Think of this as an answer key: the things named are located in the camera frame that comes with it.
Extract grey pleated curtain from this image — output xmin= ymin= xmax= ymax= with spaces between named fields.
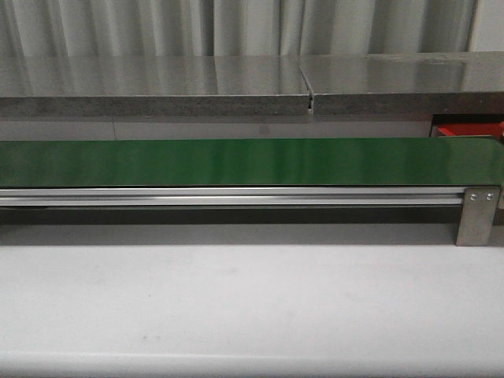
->
xmin=1 ymin=1 xmax=476 ymax=57

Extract steel conveyor support bracket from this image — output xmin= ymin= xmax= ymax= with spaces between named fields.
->
xmin=456 ymin=187 xmax=501 ymax=246

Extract red plastic bin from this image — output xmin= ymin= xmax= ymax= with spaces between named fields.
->
xmin=431 ymin=122 xmax=502 ymax=144

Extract green conveyor belt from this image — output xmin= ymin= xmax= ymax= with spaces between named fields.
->
xmin=1 ymin=137 xmax=503 ymax=188

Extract right grey stone shelf slab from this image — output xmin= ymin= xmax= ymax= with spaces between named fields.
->
xmin=299 ymin=52 xmax=503 ymax=116

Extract left grey stone shelf slab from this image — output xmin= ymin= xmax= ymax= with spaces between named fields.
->
xmin=1 ymin=56 xmax=310 ymax=118

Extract grey stone shelf slab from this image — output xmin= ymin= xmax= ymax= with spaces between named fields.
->
xmin=299 ymin=52 xmax=503 ymax=116
xmin=1 ymin=56 xmax=310 ymax=118

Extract aluminium conveyor side rail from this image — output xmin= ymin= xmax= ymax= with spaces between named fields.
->
xmin=1 ymin=187 xmax=465 ymax=207

